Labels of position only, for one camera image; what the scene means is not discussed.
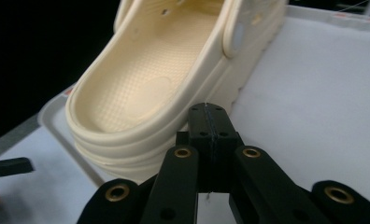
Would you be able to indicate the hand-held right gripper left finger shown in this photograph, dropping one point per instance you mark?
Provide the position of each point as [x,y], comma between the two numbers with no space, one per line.
[202,130]

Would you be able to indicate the cream clog shoe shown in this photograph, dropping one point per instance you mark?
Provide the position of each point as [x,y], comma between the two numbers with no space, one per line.
[142,77]

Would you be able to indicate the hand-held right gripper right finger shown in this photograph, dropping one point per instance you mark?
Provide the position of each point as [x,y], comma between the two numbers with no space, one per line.
[223,133]

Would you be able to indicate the grey two-tier shoe rack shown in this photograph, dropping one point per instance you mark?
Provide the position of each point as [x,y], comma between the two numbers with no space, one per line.
[314,93]

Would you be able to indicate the light blue table mat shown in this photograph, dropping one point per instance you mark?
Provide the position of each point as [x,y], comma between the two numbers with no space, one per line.
[33,199]

